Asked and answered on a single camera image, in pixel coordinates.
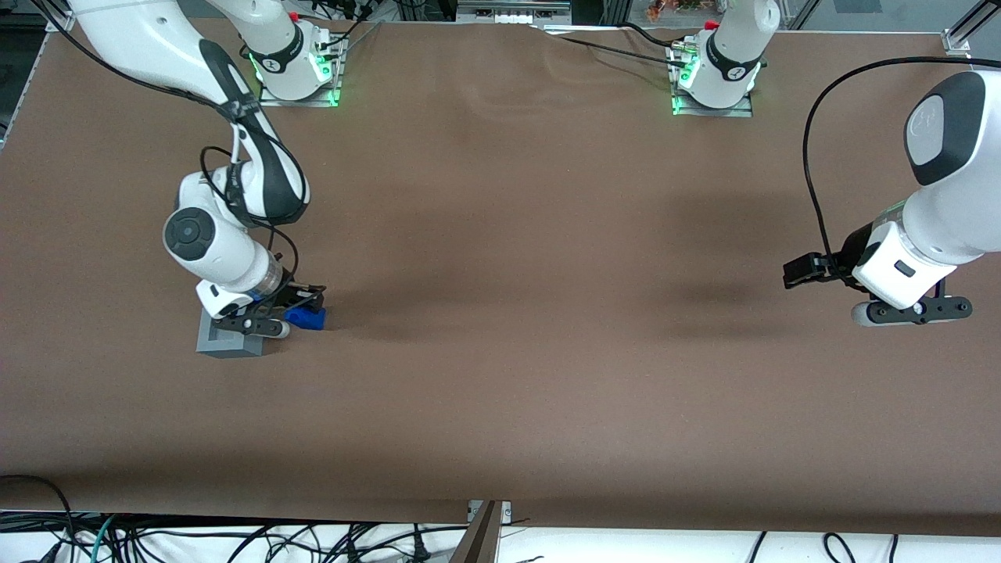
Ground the gray square base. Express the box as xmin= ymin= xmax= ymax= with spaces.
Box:
xmin=196 ymin=307 xmax=271 ymax=359

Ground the brown table cover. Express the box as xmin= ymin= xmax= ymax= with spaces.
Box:
xmin=0 ymin=20 xmax=1001 ymax=537

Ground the dark angled beam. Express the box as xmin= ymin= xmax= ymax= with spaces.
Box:
xmin=449 ymin=500 xmax=503 ymax=563

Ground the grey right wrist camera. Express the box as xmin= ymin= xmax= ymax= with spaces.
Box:
xmin=213 ymin=311 xmax=292 ymax=339

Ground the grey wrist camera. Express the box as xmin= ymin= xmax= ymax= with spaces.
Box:
xmin=851 ymin=296 xmax=974 ymax=328
xmin=213 ymin=311 xmax=292 ymax=339

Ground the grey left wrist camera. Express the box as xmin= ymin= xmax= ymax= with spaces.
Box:
xmin=851 ymin=296 xmax=974 ymax=328

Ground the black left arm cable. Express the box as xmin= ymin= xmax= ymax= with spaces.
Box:
xmin=802 ymin=56 xmax=975 ymax=264

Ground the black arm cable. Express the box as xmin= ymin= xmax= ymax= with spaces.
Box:
xmin=802 ymin=56 xmax=975 ymax=264
xmin=30 ymin=0 xmax=309 ymax=276

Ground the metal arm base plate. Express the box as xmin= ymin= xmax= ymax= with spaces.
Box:
xmin=667 ymin=43 xmax=755 ymax=118
xmin=252 ymin=35 xmax=346 ymax=109

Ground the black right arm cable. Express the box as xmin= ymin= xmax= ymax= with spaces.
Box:
xmin=30 ymin=0 xmax=309 ymax=276

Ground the black looped floor cable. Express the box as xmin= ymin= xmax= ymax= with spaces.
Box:
xmin=0 ymin=474 xmax=77 ymax=563

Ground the teal floor cable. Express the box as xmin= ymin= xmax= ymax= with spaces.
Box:
xmin=91 ymin=514 xmax=120 ymax=563

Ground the black table cable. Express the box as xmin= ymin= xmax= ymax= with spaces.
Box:
xmin=618 ymin=22 xmax=683 ymax=51
xmin=532 ymin=27 xmax=678 ymax=68

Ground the metal edge bracket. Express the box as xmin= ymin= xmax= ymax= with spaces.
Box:
xmin=467 ymin=500 xmax=513 ymax=525

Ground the aluminium frame rail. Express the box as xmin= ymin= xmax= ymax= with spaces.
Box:
xmin=457 ymin=0 xmax=573 ymax=26

